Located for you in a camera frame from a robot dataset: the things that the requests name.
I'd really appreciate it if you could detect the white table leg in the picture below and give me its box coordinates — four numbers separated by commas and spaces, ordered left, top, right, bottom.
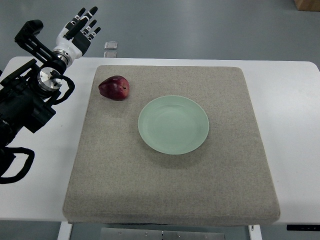
57, 221, 73, 240

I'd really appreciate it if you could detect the beige fabric cushion mat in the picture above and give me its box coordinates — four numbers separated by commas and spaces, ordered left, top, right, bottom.
62, 65, 281, 226

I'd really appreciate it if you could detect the lower floor metal plate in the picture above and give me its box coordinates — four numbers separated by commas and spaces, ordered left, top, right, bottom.
103, 51, 117, 58

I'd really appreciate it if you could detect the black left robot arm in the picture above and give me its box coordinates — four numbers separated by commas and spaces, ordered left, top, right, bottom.
0, 19, 75, 185

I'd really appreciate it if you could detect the black table control panel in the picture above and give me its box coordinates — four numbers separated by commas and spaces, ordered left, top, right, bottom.
286, 224, 320, 232

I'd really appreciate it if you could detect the pale green plate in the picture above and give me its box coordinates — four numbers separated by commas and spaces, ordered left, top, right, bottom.
137, 95, 210, 155

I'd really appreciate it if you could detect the grey metal base plate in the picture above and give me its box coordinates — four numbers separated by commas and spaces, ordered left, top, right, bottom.
99, 227, 226, 240

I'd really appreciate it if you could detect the cardboard box corner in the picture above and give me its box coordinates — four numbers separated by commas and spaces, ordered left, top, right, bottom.
294, 0, 320, 12

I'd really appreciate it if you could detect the red apple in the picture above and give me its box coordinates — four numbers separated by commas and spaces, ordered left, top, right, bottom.
98, 75, 130, 101

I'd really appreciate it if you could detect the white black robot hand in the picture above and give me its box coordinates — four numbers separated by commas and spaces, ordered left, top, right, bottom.
53, 6, 101, 66

